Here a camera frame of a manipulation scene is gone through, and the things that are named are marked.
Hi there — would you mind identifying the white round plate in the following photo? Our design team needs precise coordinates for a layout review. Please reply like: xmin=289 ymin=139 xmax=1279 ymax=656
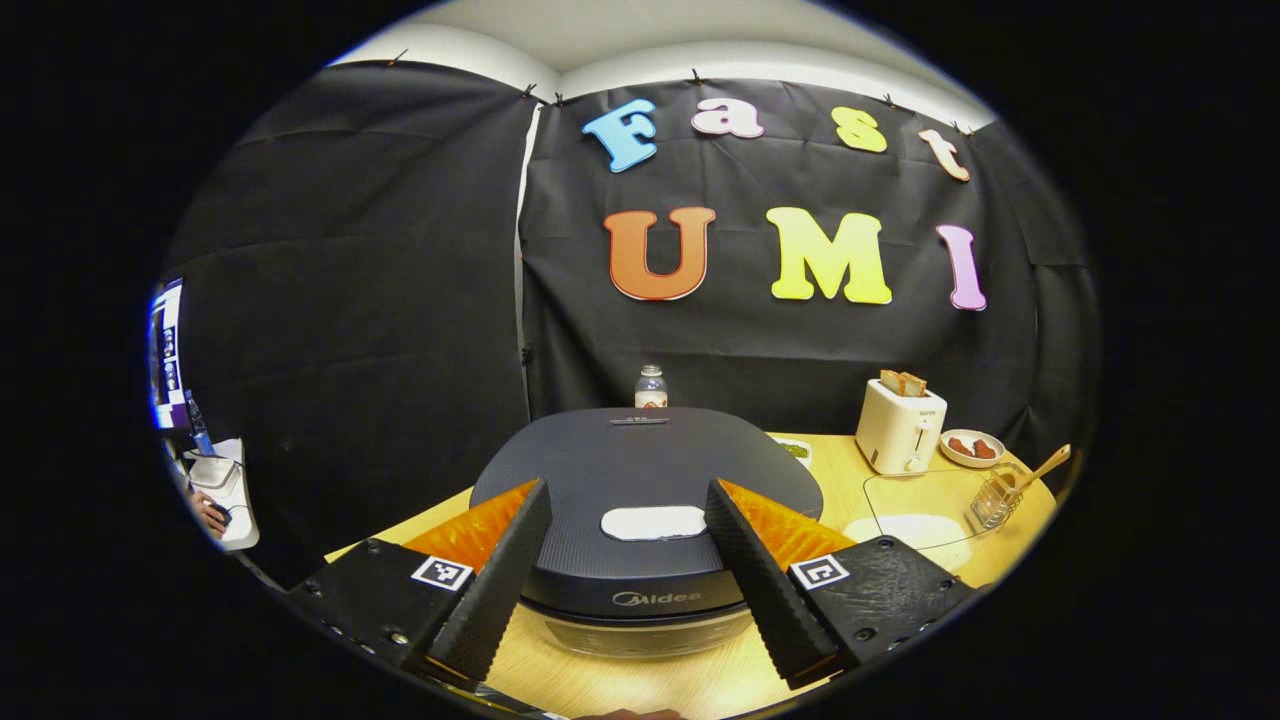
xmin=939 ymin=429 xmax=1007 ymax=469

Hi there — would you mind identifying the dark grey rice cooker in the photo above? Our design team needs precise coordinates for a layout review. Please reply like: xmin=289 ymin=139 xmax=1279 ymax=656
xmin=468 ymin=405 xmax=826 ymax=659

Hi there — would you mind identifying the clear plastic rice box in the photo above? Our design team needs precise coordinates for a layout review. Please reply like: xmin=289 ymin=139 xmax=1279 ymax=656
xmin=862 ymin=465 xmax=1031 ymax=551

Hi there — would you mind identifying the black backdrop cloth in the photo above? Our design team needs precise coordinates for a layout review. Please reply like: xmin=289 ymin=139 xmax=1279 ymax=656
xmin=160 ymin=60 xmax=1101 ymax=591

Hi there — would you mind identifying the white toaster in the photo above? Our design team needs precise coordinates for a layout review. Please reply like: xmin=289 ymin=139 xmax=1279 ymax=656
xmin=855 ymin=378 xmax=949 ymax=476

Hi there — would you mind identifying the white side table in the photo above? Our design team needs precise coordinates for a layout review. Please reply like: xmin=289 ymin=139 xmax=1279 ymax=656
xmin=185 ymin=438 xmax=261 ymax=553

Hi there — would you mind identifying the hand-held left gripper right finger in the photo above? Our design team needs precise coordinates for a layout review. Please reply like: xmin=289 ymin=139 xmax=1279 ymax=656
xmin=703 ymin=478 xmax=981 ymax=691

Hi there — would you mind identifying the metal wire chopstick holder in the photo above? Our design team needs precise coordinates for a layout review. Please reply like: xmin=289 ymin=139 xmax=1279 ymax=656
xmin=968 ymin=462 xmax=1031 ymax=531

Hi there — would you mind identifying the wooden spoon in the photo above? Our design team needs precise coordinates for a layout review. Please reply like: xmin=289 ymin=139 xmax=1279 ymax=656
xmin=1000 ymin=444 xmax=1073 ymax=501

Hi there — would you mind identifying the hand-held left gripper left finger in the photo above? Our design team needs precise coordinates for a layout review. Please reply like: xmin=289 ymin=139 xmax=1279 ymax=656
xmin=287 ymin=478 xmax=554 ymax=684

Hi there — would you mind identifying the computer monitor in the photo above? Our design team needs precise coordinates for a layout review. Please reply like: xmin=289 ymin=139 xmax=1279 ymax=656
xmin=148 ymin=278 xmax=191 ymax=433

